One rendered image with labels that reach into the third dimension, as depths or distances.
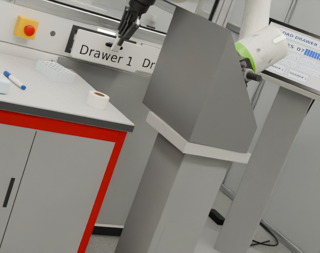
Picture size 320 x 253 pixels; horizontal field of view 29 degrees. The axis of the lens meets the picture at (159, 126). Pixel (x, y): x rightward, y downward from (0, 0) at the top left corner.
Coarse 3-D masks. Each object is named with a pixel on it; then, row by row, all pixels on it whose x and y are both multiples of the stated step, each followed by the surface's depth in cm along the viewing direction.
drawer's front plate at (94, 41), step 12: (84, 36) 234; (96, 36) 237; (72, 48) 235; (84, 48) 236; (96, 48) 239; (108, 48) 241; (132, 48) 246; (96, 60) 241; (108, 60) 243; (120, 60) 245; (132, 60) 248
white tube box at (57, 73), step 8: (40, 64) 219; (48, 64) 219; (56, 64) 225; (40, 72) 219; (48, 72) 215; (56, 72) 212; (64, 72) 215; (72, 72) 219; (56, 80) 213; (64, 80) 216; (72, 80) 218
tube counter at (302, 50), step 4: (296, 48) 284; (300, 48) 284; (304, 48) 284; (300, 52) 283; (304, 52) 283; (308, 52) 283; (312, 52) 283; (316, 52) 283; (308, 56) 282; (312, 56) 282; (316, 56) 282
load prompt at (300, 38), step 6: (282, 30) 289; (288, 30) 289; (288, 36) 287; (294, 36) 287; (300, 36) 287; (300, 42) 285; (306, 42) 285; (312, 42) 285; (318, 42) 285; (318, 48) 284
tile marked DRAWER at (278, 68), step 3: (276, 63) 280; (270, 66) 279; (273, 66) 279; (276, 66) 279; (279, 66) 279; (282, 66) 279; (285, 66) 279; (270, 69) 278; (273, 69) 278; (276, 69) 278; (279, 69) 278; (282, 69) 278; (285, 69) 278; (279, 72) 278; (282, 72) 278
